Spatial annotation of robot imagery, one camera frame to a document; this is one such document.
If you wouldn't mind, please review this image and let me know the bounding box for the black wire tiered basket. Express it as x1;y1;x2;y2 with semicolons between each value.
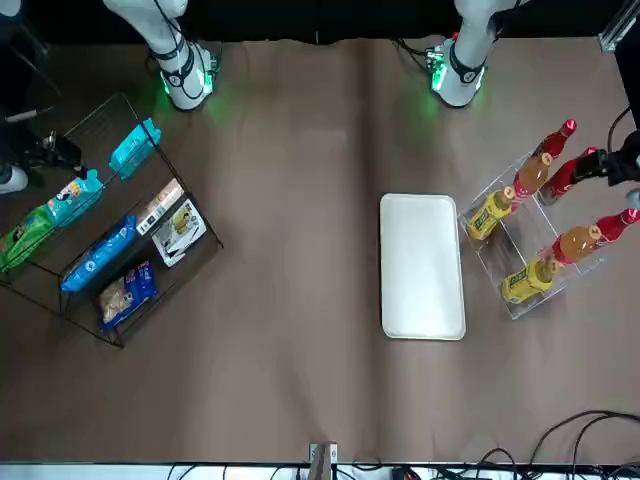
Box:
0;91;225;350

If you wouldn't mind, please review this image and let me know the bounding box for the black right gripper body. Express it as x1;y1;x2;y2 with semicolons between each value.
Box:
20;130;84;174

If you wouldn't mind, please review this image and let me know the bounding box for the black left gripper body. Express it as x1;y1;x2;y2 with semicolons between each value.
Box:
605;148;640;187

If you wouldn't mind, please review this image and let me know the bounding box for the orange drink bottle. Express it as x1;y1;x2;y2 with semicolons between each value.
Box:
512;152;554;211
551;224;604;267

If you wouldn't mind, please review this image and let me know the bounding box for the aluminium frame post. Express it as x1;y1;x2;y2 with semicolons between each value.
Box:
597;7;640;54

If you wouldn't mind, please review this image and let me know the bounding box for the black left base cable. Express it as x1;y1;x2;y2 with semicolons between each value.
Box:
394;37;436;71

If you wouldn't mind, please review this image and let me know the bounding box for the white box yellow print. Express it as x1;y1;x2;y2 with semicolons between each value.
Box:
151;198;208;269

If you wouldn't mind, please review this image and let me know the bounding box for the plain teal packet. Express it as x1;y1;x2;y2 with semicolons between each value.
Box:
108;118;162;180

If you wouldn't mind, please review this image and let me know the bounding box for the peach and white box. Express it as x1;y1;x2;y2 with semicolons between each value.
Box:
134;178;186;237

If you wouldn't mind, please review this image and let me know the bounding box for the dark blue cookie packet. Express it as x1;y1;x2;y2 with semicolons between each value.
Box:
96;259;160;332

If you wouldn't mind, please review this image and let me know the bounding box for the teal printed chips packet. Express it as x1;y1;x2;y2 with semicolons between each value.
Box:
46;168;105;229

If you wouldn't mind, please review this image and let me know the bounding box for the clear acrylic tiered shelf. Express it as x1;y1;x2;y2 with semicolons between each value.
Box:
457;149;609;321

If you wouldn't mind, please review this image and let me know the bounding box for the yellow drink bottle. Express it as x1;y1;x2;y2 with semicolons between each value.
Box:
500;255;562;306
466;186;517;241

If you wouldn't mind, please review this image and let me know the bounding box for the azure blue snack packet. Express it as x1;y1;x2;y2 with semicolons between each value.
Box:
59;213;138;294

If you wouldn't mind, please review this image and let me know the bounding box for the aluminium camera post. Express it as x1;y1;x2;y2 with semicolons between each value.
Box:
308;441;339;480

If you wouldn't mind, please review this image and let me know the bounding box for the green snack packet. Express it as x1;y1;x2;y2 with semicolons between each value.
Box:
0;204;55;274

